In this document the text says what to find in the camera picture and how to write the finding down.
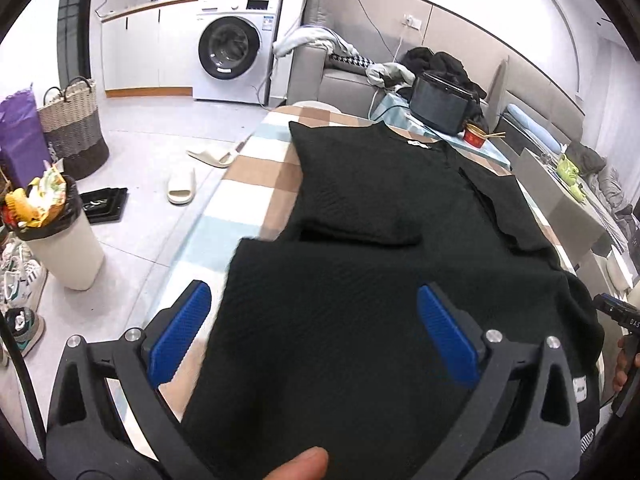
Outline white base cabinet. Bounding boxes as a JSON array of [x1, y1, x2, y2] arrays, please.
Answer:
[[101, 2, 201, 98]]

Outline black knit shirt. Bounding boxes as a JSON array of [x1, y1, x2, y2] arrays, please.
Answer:
[[181, 121, 606, 480]]

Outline grey sofa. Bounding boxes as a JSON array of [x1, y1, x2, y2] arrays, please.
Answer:
[[287, 0, 416, 121]]

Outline white green sneaker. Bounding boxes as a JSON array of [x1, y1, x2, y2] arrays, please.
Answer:
[[0, 240, 48, 316]]

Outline large green plush toy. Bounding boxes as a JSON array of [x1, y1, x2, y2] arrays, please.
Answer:
[[555, 154, 581, 181]]

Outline crumpled snack wrappers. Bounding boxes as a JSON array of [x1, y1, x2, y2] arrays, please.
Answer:
[[2, 165, 68, 228]]

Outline houndstooth cushion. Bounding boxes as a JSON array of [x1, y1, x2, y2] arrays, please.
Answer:
[[330, 52, 376, 68]]

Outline black clothes pile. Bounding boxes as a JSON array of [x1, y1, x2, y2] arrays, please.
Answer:
[[400, 47, 490, 131]]

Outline grey clothes heap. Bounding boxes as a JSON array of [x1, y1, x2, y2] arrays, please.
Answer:
[[565, 140, 637, 231]]

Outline black tray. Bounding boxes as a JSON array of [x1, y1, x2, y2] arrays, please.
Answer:
[[80, 187, 129, 224]]

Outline cream slipper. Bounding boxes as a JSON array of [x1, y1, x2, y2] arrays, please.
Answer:
[[186, 147, 241, 168], [166, 167, 197, 206]]

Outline woven laundry basket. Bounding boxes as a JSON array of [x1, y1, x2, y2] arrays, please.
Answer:
[[37, 76, 110, 181]]

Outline teal checked tablecloth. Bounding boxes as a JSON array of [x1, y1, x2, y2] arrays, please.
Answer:
[[370, 92, 512, 168]]

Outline round white stool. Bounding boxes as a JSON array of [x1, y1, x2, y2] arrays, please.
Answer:
[[292, 101, 341, 114]]

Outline purple bag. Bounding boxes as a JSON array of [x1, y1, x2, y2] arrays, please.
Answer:
[[0, 85, 51, 188]]

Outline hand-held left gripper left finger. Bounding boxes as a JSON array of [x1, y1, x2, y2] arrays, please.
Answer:
[[46, 280, 221, 480]]

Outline light grey cloth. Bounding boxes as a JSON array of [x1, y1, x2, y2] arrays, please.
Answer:
[[272, 25, 358, 58]]

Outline person's left hand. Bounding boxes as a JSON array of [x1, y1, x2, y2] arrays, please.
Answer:
[[260, 447, 330, 480]]

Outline blue pillow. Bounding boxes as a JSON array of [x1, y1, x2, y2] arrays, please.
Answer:
[[505, 104, 563, 153]]

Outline checkered blanket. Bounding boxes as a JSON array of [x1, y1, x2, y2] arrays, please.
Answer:
[[107, 102, 576, 441]]

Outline grey table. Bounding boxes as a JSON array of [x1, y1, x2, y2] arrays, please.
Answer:
[[515, 147, 608, 266]]

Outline white washing machine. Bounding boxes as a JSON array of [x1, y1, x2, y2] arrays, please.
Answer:
[[192, 0, 283, 106]]

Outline black cooking appliance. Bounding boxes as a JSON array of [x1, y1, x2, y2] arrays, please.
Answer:
[[410, 72, 476, 136]]

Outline person's right hand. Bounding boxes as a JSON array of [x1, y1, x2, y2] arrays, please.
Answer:
[[611, 335, 640, 397]]

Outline grey teal sneaker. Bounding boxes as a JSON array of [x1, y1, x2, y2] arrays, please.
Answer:
[[4, 307, 46, 358]]

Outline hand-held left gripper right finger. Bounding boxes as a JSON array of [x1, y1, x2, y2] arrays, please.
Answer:
[[416, 281, 583, 480]]

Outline black door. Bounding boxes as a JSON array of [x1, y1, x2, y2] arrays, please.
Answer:
[[57, 0, 98, 86]]

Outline white trash bin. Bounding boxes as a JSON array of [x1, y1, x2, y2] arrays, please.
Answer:
[[2, 175, 106, 291]]

